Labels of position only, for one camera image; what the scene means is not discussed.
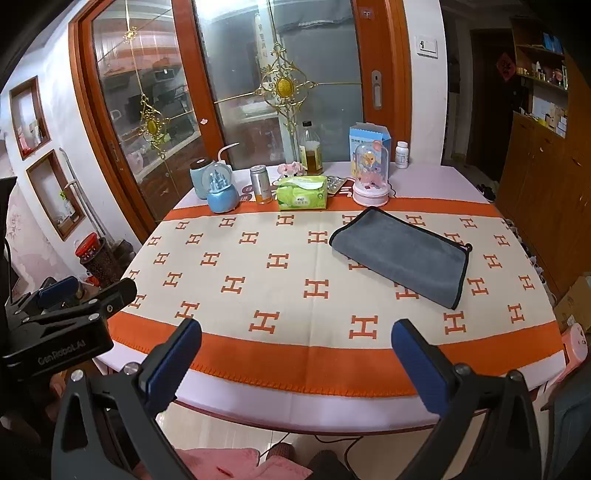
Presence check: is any wooden shelf with small goods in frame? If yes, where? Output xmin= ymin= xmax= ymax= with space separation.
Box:
xmin=510 ymin=17 xmax=570 ymax=139

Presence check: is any red lidded jar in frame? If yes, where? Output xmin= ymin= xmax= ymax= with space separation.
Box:
xmin=75 ymin=233 xmax=103 ymax=259

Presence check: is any pink dome music box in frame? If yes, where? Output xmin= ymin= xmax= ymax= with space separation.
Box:
xmin=353 ymin=141 xmax=391 ymax=207

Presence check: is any teal humidifier with dark lid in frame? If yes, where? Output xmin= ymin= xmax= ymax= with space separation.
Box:
xmin=189 ymin=158 xmax=218 ymax=199

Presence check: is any blue snow globe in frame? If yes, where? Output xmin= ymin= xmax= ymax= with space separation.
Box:
xmin=206 ymin=162 xmax=240 ymax=214

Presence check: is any red door decoration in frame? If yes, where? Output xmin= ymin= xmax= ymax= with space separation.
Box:
xmin=495 ymin=52 xmax=517 ymax=81

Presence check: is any pink clothing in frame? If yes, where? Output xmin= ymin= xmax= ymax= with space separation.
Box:
xmin=174 ymin=444 xmax=315 ymax=480

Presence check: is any glass bottle of yellow oil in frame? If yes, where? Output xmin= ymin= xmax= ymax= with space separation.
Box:
xmin=299 ymin=121 xmax=324 ymax=175

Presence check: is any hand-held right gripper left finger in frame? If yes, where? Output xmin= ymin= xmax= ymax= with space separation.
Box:
xmin=52 ymin=318 xmax=202 ymax=480

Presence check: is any dark chair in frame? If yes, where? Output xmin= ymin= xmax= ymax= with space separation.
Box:
xmin=541 ymin=367 xmax=591 ymax=480

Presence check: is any grey towel with black edge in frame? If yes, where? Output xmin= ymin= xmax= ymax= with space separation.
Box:
xmin=329 ymin=207 xmax=473 ymax=310

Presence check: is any dark woven basket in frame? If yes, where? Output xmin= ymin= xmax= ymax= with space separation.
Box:
xmin=79 ymin=239 xmax=126 ymax=288

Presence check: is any blue cardboard box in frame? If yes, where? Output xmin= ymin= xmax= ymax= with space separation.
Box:
xmin=348 ymin=122 xmax=391 ymax=178

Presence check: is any wooden wall niche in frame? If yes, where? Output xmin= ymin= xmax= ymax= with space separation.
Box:
xmin=9 ymin=76 xmax=51 ymax=161
xmin=26 ymin=149 xmax=87 ymax=241

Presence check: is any green tissue pack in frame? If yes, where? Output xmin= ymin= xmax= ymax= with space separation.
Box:
xmin=276 ymin=175 xmax=329 ymax=212

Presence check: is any wooden cabinet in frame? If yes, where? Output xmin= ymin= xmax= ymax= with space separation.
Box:
xmin=496 ymin=113 xmax=591 ymax=296

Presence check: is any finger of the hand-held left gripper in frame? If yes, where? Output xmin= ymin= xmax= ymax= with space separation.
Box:
xmin=6 ymin=276 xmax=83 ymax=324
xmin=28 ymin=278 xmax=138 ymax=329

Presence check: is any silver metal can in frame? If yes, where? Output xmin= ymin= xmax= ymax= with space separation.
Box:
xmin=250 ymin=165 xmax=271 ymax=205

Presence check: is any wooden framed glass sliding door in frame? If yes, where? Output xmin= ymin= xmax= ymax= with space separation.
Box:
xmin=69 ymin=0 xmax=413 ymax=241

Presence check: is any orange and cream patterned blanket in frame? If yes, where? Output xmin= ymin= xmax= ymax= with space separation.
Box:
xmin=107 ymin=198 xmax=565 ymax=398

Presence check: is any pink plastic stool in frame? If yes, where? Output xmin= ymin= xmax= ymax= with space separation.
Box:
xmin=549 ymin=322 xmax=590 ymax=386

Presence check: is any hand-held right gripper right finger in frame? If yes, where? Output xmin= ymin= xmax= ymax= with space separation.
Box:
xmin=392 ymin=318 xmax=542 ymax=480

